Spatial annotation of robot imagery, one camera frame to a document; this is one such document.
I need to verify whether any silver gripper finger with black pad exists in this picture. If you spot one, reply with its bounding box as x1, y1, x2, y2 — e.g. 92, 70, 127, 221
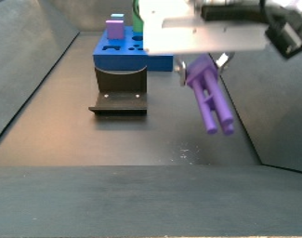
175, 58, 187, 86

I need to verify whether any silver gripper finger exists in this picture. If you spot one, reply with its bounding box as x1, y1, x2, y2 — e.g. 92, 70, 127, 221
215, 52, 235, 73

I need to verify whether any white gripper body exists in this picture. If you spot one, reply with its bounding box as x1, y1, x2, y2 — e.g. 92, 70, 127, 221
139, 0, 267, 55

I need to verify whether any purple three prong object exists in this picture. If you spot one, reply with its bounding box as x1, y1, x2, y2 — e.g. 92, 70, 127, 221
186, 54, 234, 135

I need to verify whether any black curved fixture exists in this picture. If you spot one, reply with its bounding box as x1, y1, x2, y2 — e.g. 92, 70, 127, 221
88, 68, 148, 115

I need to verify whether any green cylinder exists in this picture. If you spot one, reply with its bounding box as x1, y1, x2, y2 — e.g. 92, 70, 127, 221
132, 0, 143, 33

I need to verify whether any pink rectangular block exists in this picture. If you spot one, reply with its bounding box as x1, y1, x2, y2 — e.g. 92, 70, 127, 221
105, 20, 124, 40

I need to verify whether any light blue rectangular block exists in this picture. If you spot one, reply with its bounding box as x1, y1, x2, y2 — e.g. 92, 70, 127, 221
111, 13, 124, 20

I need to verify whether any blue shape sorter block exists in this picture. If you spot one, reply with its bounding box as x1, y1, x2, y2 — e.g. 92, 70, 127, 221
92, 26, 172, 72

